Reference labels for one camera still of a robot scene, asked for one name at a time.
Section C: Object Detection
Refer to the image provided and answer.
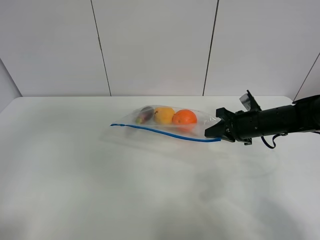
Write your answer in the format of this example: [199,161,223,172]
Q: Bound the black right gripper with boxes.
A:
[204,107,263,145]

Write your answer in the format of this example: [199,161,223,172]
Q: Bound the clear zip bag blue seal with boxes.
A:
[99,104,222,144]

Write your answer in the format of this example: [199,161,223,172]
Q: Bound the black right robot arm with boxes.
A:
[204,91,320,149]

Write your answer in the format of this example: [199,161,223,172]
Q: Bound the orange fruit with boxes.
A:
[172,109,198,132]

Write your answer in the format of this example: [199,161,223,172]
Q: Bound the yellow pear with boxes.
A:
[153,107,175,125]

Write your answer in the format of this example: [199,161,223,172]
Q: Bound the purple eggplant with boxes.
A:
[135,106,155,124]

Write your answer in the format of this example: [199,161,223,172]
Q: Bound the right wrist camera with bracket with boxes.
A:
[239,90,262,112]

